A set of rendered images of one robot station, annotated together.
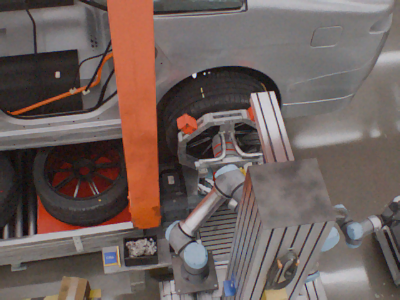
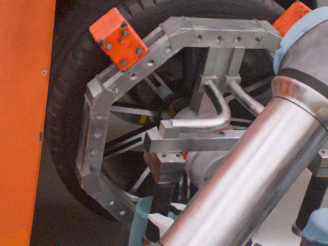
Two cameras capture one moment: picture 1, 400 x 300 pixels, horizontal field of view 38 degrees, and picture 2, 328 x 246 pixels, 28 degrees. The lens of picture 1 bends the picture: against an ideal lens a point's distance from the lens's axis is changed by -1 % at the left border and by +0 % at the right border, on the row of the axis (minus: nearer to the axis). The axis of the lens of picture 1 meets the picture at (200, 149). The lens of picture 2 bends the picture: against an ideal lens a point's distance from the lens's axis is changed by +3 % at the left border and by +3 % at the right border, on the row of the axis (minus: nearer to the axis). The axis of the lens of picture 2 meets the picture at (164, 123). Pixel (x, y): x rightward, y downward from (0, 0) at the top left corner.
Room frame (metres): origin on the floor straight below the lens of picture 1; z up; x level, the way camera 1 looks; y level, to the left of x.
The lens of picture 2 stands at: (0.75, 0.20, 1.58)
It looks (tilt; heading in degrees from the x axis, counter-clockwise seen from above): 29 degrees down; 349
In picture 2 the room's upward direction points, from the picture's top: 12 degrees clockwise
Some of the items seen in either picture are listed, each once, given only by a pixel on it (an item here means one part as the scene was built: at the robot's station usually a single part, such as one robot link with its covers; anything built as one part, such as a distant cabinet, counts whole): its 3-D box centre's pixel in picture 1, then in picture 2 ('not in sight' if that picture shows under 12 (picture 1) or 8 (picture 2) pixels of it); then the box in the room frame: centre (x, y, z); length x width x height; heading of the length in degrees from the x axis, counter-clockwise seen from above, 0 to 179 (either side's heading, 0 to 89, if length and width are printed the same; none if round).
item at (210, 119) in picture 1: (223, 142); (198, 134); (2.01, -0.13, 0.85); 0.54 x 0.07 x 0.54; 104
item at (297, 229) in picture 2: not in sight; (311, 202); (1.82, -0.35, 0.83); 0.04 x 0.04 x 0.16
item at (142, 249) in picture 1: (140, 250); not in sight; (1.43, 0.31, 0.51); 0.20 x 0.14 x 0.13; 99
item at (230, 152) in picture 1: (225, 152); (209, 151); (1.94, -0.15, 0.85); 0.21 x 0.14 x 0.14; 14
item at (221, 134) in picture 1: (212, 144); (193, 89); (1.87, -0.06, 1.03); 0.19 x 0.18 x 0.11; 14
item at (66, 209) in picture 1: (85, 174); not in sight; (1.99, 0.75, 0.39); 0.66 x 0.66 x 0.24
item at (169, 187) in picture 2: (202, 182); (159, 210); (1.74, -0.02, 0.83); 0.04 x 0.04 x 0.16
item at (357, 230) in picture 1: (360, 229); not in sight; (1.31, -0.79, 1.21); 0.11 x 0.08 x 0.09; 117
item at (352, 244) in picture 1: (353, 235); not in sight; (1.33, -0.79, 1.12); 0.11 x 0.08 x 0.11; 27
